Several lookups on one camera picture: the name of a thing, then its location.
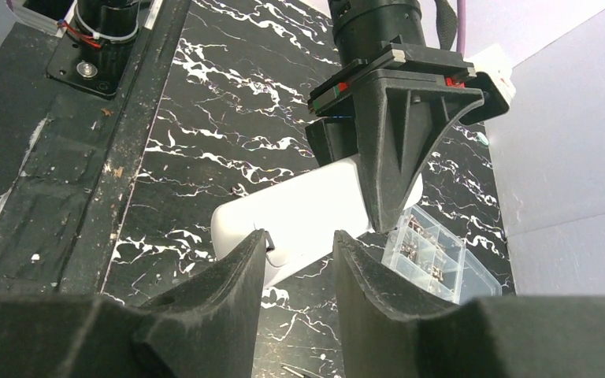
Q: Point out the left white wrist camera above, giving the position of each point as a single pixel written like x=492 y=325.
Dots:
x=494 y=62

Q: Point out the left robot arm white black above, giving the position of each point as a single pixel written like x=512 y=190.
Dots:
x=360 y=28

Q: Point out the white remote control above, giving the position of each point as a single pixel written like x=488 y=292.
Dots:
x=301 y=216

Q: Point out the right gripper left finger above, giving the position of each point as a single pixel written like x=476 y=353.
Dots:
x=204 y=327

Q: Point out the yellow handled screwdriver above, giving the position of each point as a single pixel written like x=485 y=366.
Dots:
x=295 y=372

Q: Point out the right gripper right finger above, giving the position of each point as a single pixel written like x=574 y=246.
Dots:
x=392 y=328

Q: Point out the green white round cap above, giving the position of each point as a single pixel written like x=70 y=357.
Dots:
x=483 y=138

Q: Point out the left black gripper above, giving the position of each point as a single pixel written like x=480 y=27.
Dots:
x=405 y=97

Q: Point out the clear plastic parts organizer box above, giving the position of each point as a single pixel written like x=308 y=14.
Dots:
x=421 y=250

